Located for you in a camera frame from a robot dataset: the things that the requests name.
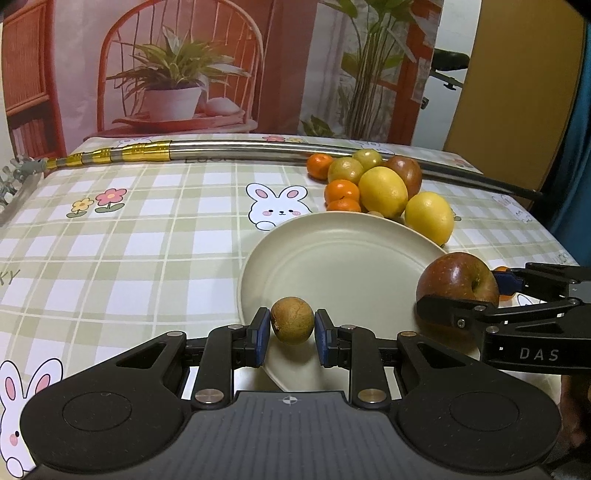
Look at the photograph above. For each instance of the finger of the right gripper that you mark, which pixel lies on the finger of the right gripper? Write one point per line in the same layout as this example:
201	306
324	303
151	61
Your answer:
567	316
545	281

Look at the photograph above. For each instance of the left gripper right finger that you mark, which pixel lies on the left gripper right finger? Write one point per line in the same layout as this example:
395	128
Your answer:
365	356

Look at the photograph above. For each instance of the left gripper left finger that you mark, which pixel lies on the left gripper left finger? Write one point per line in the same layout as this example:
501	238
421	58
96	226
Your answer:
217	356

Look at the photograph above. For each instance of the small brown kiwi fruit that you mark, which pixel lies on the small brown kiwi fruit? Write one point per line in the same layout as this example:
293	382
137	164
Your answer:
292	320

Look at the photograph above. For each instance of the yellow lemon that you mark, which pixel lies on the yellow lemon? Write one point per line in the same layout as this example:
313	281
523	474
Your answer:
383	190
429	214

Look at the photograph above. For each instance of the dark red apple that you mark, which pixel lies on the dark red apple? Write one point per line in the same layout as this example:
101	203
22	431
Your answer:
409	170

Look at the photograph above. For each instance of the green yellow plum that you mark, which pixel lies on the green yellow plum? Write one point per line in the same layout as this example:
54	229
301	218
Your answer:
346	168
369	158

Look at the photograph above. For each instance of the person's right hand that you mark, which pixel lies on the person's right hand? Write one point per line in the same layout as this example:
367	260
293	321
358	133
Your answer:
575	408

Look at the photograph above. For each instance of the beige round plate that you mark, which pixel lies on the beige round plate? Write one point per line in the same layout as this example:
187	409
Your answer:
361	269

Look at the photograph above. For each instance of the checkered bunny tablecloth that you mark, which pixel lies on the checkered bunny tablecloth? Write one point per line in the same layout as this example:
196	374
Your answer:
101	258

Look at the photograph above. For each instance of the wooden door panel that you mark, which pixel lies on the wooden door panel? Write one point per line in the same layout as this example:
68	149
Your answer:
519	90

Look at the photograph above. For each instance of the telescopic metal pole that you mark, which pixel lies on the telescopic metal pole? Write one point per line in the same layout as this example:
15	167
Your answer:
23	173

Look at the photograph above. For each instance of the exercise bike seat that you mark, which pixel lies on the exercise bike seat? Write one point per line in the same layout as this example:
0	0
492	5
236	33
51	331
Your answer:
444	61

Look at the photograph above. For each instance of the printed room backdrop cloth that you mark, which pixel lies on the printed room backdrop cloth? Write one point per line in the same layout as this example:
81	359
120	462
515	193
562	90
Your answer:
73	70

